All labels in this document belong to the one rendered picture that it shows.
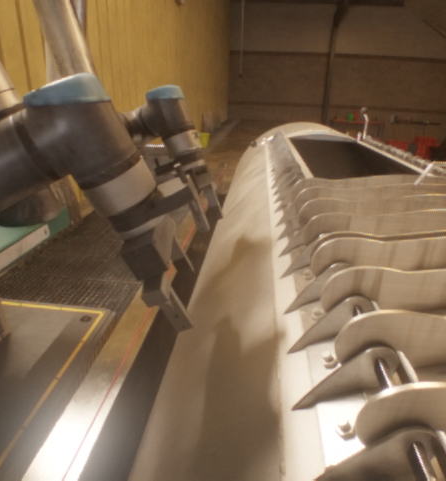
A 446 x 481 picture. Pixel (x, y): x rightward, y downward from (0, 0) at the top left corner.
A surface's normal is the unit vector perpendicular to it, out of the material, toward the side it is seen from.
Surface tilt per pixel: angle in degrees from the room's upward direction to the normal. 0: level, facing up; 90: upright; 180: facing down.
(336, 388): 90
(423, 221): 90
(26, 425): 0
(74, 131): 90
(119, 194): 91
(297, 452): 33
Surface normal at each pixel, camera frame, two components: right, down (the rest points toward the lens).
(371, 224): -0.11, 0.40
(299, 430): -0.53, -0.80
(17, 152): 0.25, 0.23
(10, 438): 0.02, -0.91
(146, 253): 0.07, 0.51
